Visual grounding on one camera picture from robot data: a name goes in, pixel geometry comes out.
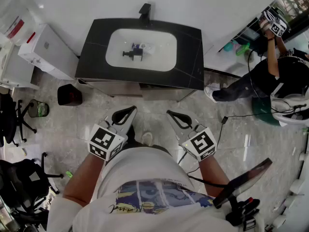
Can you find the white water dispenser cabinet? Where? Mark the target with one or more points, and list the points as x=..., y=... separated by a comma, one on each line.
x=50, y=54

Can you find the person's black trousers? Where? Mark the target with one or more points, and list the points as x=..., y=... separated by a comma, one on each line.
x=130, y=135

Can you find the green stool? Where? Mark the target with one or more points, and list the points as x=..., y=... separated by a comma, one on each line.
x=262, y=110

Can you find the blue and white bottle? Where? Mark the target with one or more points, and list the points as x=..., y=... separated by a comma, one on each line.
x=147, y=47

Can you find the black chest mount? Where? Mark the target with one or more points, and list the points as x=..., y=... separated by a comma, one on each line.
x=243, y=214

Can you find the green bottle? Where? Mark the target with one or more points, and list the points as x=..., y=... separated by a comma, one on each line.
x=242, y=48

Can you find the black chest-mounted tablet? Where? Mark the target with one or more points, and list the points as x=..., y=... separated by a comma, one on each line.
x=243, y=182

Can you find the person's white printed shirt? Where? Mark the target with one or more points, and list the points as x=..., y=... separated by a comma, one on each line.
x=144, y=168

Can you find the person's white shoe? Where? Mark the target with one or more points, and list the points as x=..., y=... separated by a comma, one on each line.
x=146, y=139

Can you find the white sink basin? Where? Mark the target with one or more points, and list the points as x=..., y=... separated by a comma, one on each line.
x=120, y=40

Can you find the teal bottle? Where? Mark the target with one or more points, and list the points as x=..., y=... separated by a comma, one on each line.
x=229, y=46

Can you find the small black bottle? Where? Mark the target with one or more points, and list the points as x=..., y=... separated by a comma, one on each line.
x=131, y=54

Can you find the mesh wastebasket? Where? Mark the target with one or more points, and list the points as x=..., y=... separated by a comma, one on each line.
x=38, y=108

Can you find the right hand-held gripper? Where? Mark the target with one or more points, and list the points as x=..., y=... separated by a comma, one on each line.
x=200, y=142

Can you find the person's right forearm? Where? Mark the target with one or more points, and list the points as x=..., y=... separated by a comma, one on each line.
x=213, y=175

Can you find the white shelf unit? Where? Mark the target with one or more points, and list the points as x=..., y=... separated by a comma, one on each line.
x=12, y=69

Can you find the black faucet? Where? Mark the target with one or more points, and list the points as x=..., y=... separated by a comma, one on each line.
x=144, y=13

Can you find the black sink vanity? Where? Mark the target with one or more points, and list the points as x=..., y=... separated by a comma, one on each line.
x=91, y=57

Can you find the small green object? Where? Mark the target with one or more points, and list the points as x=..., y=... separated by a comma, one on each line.
x=69, y=174

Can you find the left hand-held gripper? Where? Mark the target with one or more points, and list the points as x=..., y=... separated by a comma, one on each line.
x=106, y=141

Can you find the person's left forearm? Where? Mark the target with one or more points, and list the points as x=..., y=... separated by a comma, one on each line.
x=83, y=180

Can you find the black trash bin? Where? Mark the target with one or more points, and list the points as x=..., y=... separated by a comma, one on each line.
x=68, y=94

